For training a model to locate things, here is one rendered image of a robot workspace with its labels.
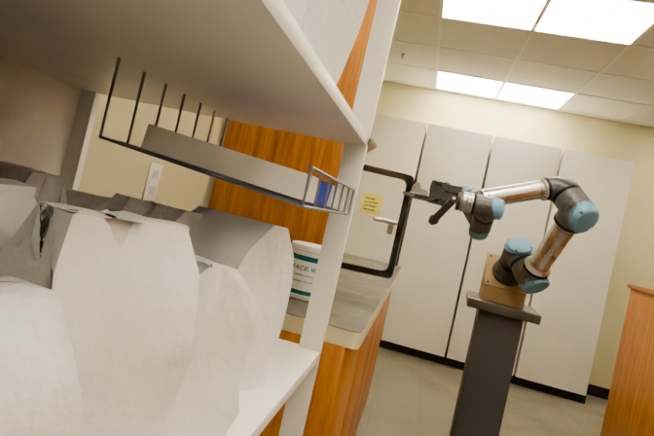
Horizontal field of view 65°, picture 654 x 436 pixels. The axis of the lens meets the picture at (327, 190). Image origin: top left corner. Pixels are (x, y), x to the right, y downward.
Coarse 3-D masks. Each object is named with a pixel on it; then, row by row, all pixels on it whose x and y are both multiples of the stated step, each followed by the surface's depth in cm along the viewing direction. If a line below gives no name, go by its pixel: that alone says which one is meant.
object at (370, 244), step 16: (368, 176) 194; (384, 176) 194; (400, 176) 195; (368, 192) 194; (384, 192) 194; (400, 192) 195; (384, 208) 194; (400, 208) 195; (352, 224) 193; (368, 224) 194; (384, 224) 194; (400, 224) 195; (352, 240) 193; (368, 240) 194; (384, 240) 194; (400, 240) 195; (352, 256) 193; (368, 256) 193; (384, 256) 194; (368, 272) 193; (384, 272) 194
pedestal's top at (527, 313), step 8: (472, 296) 245; (472, 304) 236; (480, 304) 236; (488, 304) 235; (496, 304) 236; (496, 312) 234; (504, 312) 233; (512, 312) 232; (520, 312) 231; (528, 312) 231; (536, 312) 238; (528, 320) 230; (536, 320) 229
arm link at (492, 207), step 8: (480, 200) 184; (488, 200) 184; (496, 200) 184; (472, 208) 185; (480, 208) 184; (488, 208) 184; (496, 208) 183; (480, 216) 187; (488, 216) 185; (496, 216) 184
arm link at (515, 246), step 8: (512, 240) 234; (520, 240) 234; (528, 240) 234; (504, 248) 236; (512, 248) 230; (520, 248) 230; (528, 248) 230; (504, 256) 237; (512, 256) 231; (520, 256) 229; (504, 264) 239; (512, 264) 231
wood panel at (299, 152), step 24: (360, 48) 185; (360, 72) 185; (240, 144) 191; (264, 144) 190; (288, 144) 188; (312, 144) 186; (336, 144) 184; (336, 168) 184; (216, 192) 192; (240, 192) 190; (264, 216) 188; (288, 216) 186; (312, 216) 184; (312, 240) 184
